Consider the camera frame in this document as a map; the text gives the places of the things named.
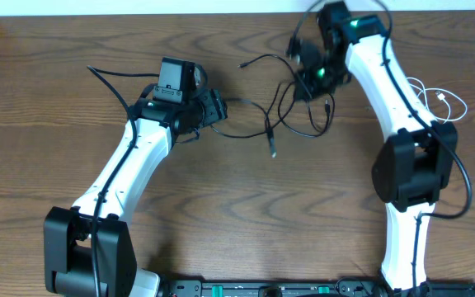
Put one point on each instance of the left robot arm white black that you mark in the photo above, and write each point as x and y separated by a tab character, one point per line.
88	249

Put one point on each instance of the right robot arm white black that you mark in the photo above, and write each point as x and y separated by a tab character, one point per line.
415	162

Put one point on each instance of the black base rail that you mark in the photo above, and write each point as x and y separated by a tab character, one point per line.
345	287

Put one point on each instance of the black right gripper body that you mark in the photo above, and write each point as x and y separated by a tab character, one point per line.
321	81

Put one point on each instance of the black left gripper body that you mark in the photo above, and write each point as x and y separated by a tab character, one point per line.
215	108

